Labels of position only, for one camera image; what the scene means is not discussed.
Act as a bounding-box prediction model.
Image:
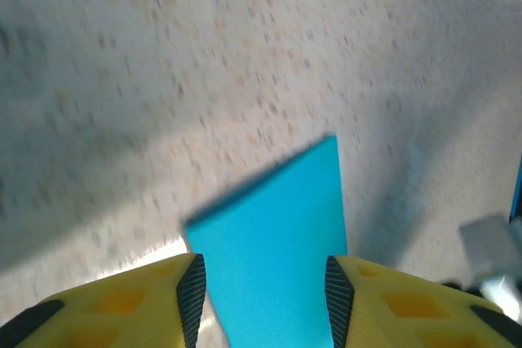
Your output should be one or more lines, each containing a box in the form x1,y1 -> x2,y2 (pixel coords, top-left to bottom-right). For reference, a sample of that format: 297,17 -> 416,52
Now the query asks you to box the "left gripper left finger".
0,253 -> 207,348

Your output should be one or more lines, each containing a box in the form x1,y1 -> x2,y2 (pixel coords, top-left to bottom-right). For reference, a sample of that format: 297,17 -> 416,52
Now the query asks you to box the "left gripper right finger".
325,255 -> 522,348

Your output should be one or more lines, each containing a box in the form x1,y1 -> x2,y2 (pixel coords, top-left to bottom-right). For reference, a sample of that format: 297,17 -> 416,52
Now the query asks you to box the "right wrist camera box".
458,212 -> 522,316

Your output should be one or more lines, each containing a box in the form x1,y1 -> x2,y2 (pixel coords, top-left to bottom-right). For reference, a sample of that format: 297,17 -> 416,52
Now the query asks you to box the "blue paper sheet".
183,132 -> 348,348

